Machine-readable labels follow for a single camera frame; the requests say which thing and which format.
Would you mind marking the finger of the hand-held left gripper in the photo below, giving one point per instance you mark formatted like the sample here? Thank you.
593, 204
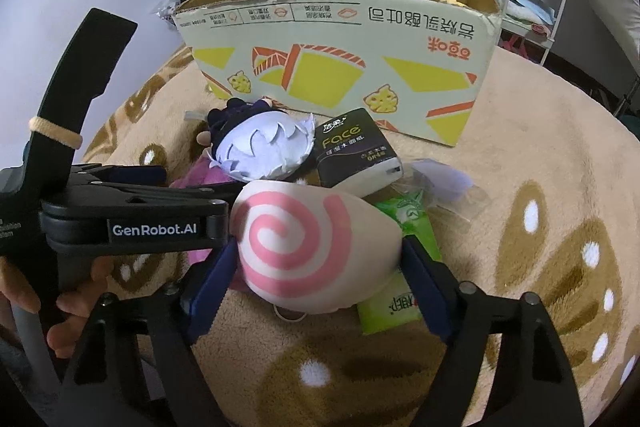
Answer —
150, 229
135, 174

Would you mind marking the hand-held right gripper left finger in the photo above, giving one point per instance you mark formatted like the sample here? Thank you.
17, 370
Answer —
211, 294

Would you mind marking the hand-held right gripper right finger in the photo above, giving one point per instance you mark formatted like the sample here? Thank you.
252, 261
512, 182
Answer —
425, 289

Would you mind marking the pink swirl plush toy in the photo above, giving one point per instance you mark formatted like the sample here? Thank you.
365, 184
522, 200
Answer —
305, 257

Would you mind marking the printed cardboard box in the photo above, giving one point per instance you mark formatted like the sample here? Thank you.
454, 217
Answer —
320, 72

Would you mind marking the person's left hand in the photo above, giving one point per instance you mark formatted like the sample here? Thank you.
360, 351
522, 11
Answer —
82, 279

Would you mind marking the green tissue pack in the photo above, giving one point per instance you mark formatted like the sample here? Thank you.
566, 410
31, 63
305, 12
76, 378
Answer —
392, 307

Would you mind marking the clear plastic bag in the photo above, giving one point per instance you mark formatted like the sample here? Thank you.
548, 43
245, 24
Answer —
450, 187

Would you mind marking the crumpled clear wrapper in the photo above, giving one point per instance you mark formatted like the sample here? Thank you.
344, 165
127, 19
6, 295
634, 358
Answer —
166, 7

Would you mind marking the white-haired plush doll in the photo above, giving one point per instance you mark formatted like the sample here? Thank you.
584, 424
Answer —
260, 144

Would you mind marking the black tissue pack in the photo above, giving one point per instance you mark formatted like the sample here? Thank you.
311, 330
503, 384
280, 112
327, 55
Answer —
350, 147

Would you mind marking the beige patterned blanket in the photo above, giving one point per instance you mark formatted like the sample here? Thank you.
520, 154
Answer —
525, 157

